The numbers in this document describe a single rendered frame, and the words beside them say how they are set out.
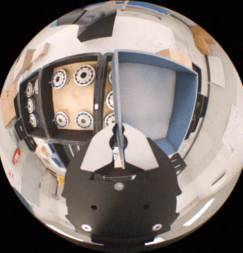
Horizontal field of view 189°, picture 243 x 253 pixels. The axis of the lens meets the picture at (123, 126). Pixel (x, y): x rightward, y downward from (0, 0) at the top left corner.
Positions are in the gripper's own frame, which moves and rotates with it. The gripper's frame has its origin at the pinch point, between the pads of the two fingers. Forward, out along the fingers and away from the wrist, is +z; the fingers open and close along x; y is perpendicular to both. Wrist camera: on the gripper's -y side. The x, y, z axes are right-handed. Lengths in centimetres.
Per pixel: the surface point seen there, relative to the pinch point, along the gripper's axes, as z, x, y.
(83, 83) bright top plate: 25.0, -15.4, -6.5
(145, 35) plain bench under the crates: 45, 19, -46
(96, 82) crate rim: 18.7, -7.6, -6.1
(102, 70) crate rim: 19.0, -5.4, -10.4
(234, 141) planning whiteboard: -19, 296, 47
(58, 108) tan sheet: 25.5, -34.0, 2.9
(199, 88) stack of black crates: 70, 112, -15
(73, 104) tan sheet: 26.8, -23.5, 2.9
